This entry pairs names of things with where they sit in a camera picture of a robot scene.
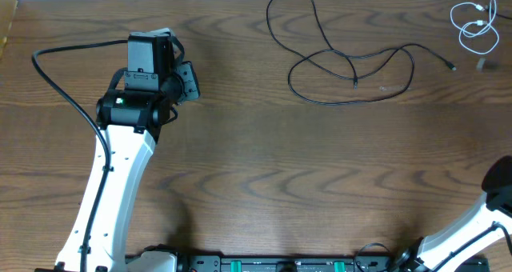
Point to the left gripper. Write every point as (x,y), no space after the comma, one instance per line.
(189,82)

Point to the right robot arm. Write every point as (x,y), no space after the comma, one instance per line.
(486,222)

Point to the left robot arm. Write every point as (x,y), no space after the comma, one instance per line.
(141,98)

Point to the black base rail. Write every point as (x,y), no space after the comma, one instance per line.
(210,263)

